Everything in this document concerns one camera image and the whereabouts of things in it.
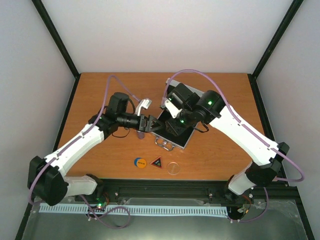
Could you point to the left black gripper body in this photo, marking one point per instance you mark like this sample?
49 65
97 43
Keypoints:
134 125

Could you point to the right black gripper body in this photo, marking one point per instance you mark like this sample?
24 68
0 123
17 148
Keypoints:
187 120

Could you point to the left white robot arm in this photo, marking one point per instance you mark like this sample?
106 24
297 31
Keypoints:
47 177

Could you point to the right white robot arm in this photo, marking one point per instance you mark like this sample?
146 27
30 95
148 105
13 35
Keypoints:
266 155

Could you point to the tall purple chip stack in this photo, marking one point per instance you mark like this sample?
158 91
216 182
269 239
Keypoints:
140 134

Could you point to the red black triangular button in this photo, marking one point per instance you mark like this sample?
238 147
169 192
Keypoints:
157 162

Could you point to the orange blue round button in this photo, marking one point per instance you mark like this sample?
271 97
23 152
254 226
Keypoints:
140 162

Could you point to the clear round dealer button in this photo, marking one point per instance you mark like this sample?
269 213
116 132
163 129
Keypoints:
173 168

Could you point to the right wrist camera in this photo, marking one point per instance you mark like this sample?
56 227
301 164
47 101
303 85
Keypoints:
180 99

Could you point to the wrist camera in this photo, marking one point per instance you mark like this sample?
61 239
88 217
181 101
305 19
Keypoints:
180 99
143 104

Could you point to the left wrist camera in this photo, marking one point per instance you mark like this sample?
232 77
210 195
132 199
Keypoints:
143 104

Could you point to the white slotted cable duct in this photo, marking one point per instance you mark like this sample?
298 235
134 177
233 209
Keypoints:
141 210

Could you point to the black aluminium frame rail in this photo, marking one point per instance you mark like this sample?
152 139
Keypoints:
214 192

